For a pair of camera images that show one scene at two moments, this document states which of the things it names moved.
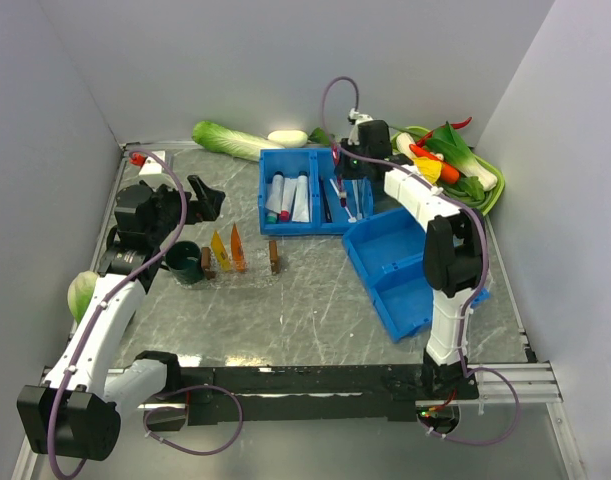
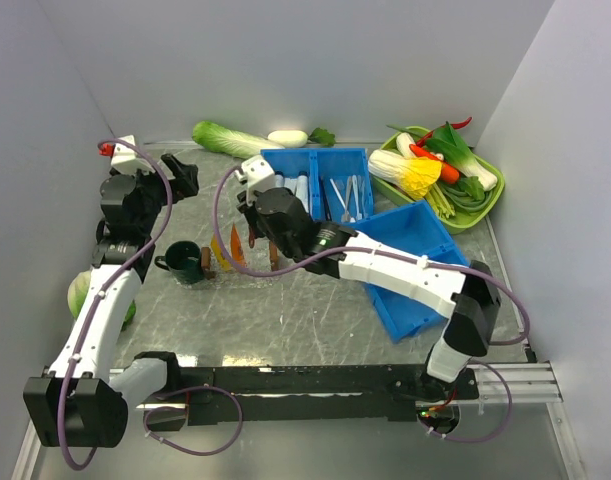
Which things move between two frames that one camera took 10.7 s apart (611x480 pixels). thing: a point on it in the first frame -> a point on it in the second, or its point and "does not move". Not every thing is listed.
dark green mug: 184,262 does not move
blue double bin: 389,253 does not move
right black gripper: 344,170 -> 248,210
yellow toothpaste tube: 220,252 does not move
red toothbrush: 342,192 -> 252,236
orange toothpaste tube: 237,250 does not move
